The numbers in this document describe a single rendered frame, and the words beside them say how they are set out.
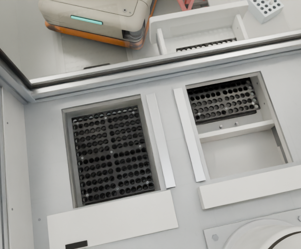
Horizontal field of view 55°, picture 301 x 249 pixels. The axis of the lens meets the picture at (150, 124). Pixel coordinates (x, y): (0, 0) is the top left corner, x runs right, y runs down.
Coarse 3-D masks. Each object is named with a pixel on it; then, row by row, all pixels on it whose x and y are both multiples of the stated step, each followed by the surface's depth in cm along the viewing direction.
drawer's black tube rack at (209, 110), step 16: (240, 80) 79; (192, 96) 78; (208, 96) 81; (224, 96) 78; (240, 96) 81; (256, 96) 78; (192, 112) 77; (208, 112) 76; (224, 112) 78; (240, 112) 76; (256, 112) 79
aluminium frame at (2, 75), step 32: (0, 64) 55; (160, 64) 70; (192, 64) 71; (224, 64) 74; (0, 96) 62; (32, 96) 69; (64, 96) 72; (0, 128) 59; (0, 160) 56; (0, 192) 54; (0, 224) 51
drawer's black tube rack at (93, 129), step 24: (96, 120) 76; (120, 120) 79; (96, 144) 77; (120, 144) 77; (144, 144) 74; (96, 168) 72; (120, 168) 72; (144, 168) 72; (96, 192) 70; (120, 192) 73; (144, 192) 73
